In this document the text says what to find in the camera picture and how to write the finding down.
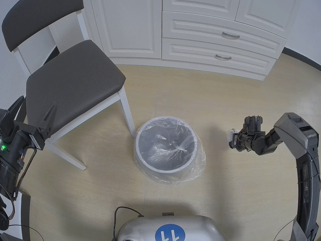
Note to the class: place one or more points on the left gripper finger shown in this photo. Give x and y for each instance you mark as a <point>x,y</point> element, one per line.
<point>16,110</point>
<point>46,124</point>

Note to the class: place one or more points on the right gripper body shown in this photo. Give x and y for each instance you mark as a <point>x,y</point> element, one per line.
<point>240,142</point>

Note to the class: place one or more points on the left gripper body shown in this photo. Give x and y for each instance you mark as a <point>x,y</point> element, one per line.
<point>15,159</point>

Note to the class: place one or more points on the white paper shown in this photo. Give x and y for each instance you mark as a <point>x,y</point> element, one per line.
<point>231,134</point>

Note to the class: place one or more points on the clear plastic bag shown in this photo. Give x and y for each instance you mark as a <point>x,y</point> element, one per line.
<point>175,147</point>

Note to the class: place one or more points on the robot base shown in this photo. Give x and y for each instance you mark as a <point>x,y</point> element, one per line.
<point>140,230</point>

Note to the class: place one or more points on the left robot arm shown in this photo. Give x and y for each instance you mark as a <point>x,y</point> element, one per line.
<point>2,220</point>

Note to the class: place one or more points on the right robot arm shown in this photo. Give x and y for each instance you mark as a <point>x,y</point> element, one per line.
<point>293,132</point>

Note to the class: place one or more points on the white trash bin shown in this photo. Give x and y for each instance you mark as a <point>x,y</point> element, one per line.
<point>165,170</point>

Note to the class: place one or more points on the white chair with grey seat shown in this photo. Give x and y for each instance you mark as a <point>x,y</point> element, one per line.
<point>75,79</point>

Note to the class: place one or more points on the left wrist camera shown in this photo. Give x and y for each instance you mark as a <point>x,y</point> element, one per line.
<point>6,124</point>

